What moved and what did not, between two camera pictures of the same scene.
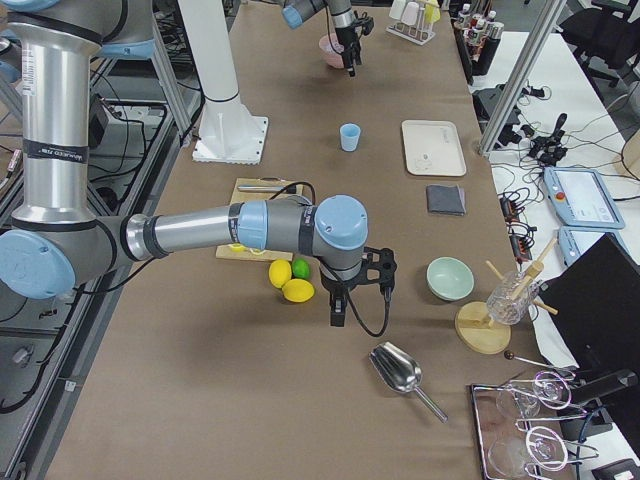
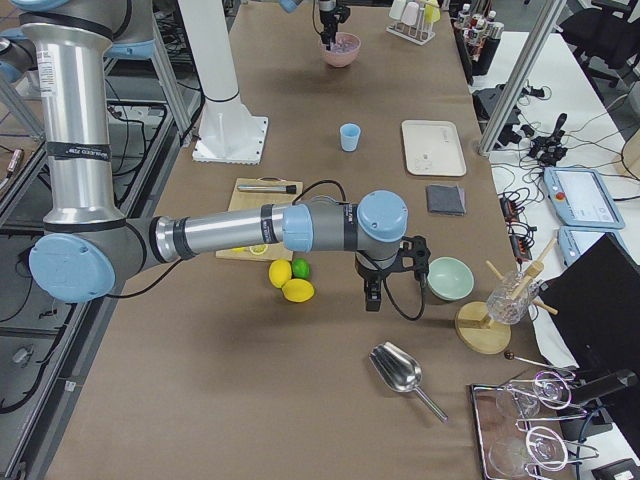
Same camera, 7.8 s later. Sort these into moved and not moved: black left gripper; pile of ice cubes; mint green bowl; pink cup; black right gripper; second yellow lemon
Moved: black left gripper; black right gripper
Not moved: pink cup; pile of ice cubes; second yellow lemon; mint green bowl
